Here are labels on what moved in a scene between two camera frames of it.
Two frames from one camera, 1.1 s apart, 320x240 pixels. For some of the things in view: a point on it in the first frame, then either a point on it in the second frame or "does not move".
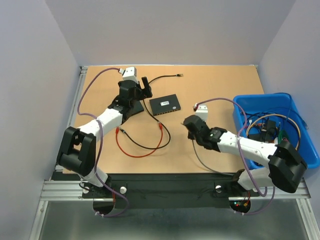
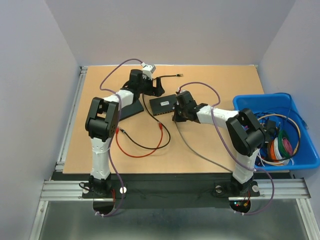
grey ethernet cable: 204,166 -> 198,153
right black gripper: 190,136 -> 176,117
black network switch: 164,104 does not move
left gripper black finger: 145,92 -> 158,91
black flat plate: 136,107 does not move
